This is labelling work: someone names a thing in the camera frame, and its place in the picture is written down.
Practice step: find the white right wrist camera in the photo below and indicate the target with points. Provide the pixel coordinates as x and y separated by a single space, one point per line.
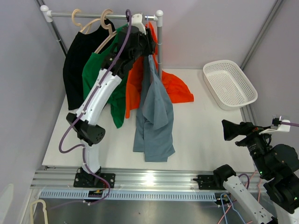
280 123

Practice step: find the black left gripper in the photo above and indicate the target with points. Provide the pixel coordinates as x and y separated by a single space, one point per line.
150 44

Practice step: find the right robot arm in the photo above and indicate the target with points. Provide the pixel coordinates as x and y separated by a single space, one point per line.
276 165

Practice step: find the white perforated plastic basket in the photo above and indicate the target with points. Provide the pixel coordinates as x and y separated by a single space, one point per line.
228 85

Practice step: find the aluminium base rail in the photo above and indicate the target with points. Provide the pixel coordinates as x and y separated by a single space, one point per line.
123 179

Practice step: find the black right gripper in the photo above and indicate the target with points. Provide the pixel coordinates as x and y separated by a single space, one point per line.
231 129

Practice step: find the grey-blue t shirt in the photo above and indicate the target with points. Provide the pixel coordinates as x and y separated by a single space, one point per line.
154 117

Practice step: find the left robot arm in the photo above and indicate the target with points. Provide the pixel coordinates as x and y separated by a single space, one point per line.
127 47

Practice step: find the white slotted cable duct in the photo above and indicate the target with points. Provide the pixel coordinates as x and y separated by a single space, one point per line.
129 195

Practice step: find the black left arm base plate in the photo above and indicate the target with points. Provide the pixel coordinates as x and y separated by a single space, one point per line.
86 180

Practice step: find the green t shirt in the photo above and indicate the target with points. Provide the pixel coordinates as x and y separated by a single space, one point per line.
117 99

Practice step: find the black t shirt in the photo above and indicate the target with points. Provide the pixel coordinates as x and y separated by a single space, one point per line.
78 54

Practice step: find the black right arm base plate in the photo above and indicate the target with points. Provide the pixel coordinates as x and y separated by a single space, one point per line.
209 182

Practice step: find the metal clothes rack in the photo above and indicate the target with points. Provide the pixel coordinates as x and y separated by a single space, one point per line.
49 15

